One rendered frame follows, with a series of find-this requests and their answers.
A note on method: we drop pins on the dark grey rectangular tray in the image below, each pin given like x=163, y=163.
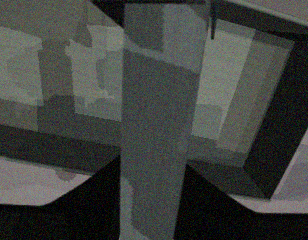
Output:
x=61, y=92

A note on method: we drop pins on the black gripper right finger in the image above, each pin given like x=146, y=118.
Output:
x=207, y=213

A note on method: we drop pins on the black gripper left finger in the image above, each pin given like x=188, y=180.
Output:
x=91, y=211

